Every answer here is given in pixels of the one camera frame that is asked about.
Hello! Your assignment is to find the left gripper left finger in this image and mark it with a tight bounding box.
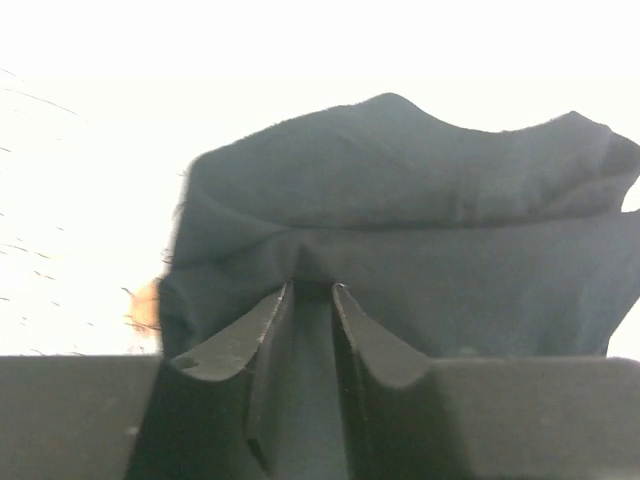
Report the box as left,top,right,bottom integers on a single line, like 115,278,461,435
1,284,294,479

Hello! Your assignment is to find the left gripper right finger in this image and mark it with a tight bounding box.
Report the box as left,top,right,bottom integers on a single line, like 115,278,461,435
332,285,639,479

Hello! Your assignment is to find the black t shirt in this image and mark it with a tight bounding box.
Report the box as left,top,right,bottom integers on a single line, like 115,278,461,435
131,93,639,479

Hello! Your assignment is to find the floral patterned table mat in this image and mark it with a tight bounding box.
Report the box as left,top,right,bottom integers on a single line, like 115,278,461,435
1,91,639,358

